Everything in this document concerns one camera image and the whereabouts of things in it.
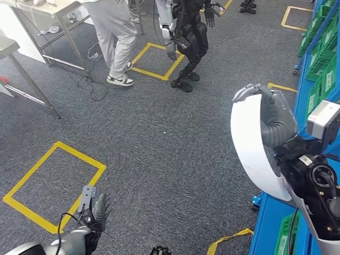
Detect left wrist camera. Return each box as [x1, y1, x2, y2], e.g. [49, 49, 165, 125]
[78, 185, 97, 226]

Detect green plastic crate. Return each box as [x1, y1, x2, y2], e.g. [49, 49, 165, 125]
[297, 0, 336, 57]
[274, 211, 301, 255]
[305, 15, 340, 82]
[305, 75, 323, 118]
[320, 54, 339, 103]

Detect white curved panel part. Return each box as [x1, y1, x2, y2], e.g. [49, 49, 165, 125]
[230, 93, 293, 202]

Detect black humanoid robot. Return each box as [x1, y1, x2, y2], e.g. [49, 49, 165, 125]
[155, 0, 225, 94]

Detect rack caster wheel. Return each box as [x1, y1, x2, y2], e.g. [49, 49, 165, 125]
[251, 192, 266, 212]

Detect tall blue metal shelf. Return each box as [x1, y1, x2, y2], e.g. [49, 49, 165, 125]
[292, 0, 340, 166]

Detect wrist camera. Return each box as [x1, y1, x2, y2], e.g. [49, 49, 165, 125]
[78, 185, 97, 226]
[307, 100, 340, 149]

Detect low blue metal rack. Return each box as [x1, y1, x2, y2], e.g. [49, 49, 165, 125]
[248, 155, 340, 255]

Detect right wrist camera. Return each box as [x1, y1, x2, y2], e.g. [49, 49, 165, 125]
[307, 100, 340, 149]

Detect black looped floor cable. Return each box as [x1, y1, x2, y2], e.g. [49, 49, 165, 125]
[76, 72, 109, 102]

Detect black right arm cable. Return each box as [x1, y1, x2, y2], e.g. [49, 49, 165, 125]
[287, 207, 299, 255]

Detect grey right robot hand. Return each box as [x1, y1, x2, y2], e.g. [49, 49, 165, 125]
[231, 83, 298, 134]

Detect black robot legs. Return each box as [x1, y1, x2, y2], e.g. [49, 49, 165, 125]
[240, 0, 257, 15]

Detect steel frame table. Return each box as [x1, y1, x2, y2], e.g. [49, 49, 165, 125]
[0, 0, 92, 77]

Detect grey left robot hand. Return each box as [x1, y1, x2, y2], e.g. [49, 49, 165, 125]
[91, 192, 112, 231]

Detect person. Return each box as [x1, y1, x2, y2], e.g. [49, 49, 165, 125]
[79, 0, 138, 87]

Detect white floor cable with plug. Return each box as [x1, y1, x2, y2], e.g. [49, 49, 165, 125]
[87, 42, 101, 61]

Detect loose yellow tape strip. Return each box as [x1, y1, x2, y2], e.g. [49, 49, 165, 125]
[207, 228, 254, 255]

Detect white upright panel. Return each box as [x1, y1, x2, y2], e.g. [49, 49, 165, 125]
[0, 3, 47, 65]

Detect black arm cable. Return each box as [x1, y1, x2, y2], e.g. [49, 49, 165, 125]
[57, 212, 80, 255]
[287, 207, 299, 255]

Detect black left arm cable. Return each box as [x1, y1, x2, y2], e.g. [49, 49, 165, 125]
[57, 212, 80, 255]

